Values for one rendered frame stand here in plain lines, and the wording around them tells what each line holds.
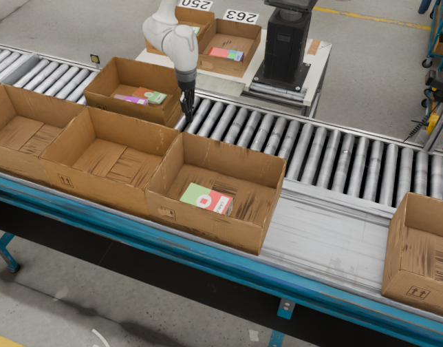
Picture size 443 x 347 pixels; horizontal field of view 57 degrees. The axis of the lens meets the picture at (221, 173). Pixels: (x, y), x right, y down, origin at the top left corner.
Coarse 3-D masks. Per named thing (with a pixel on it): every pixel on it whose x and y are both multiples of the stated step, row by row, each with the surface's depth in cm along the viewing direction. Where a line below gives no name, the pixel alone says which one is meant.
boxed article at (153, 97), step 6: (138, 90) 205; (144, 90) 205; (150, 90) 205; (138, 96) 202; (144, 96) 202; (150, 96) 202; (156, 96) 202; (162, 96) 202; (150, 102) 201; (156, 102) 199; (162, 102) 201
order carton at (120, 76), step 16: (112, 64) 199; (128, 64) 200; (144, 64) 196; (96, 80) 189; (112, 80) 203; (128, 80) 207; (144, 80) 204; (160, 80) 200; (176, 80) 197; (96, 96) 181; (112, 96) 204; (176, 96) 184; (128, 112) 182; (144, 112) 178; (160, 112) 175; (176, 112) 189
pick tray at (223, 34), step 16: (208, 32) 232; (224, 32) 243; (240, 32) 240; (256, 32) 236; (208, 48) 233; (224, 48) 233; (240, 48) 233; (256, 48) 232; (208, 64) 216; (224, 64) 213; (240, 64) 210
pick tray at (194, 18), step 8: (176, 8) 248; (184, 8) 247; (192, 8) 245; (176, 16) 252; (184, 16) 250; (192, 16) 249; (200, 16) 247; (208, 16) 245; (184, 24) 250; (192, 24) 250; (200, 24) 251; (208, 24) 236; (200, 32) 227; (152, 48) 228
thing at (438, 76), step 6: (432, 72) 164; (438, 72) 163; (426, 78) 164; (432, 78) 162; (438, 78) 161; (426, 84) 164; (432, 84) 163; (438, 84) 162; (438, 90) 166; (438, 96) 168
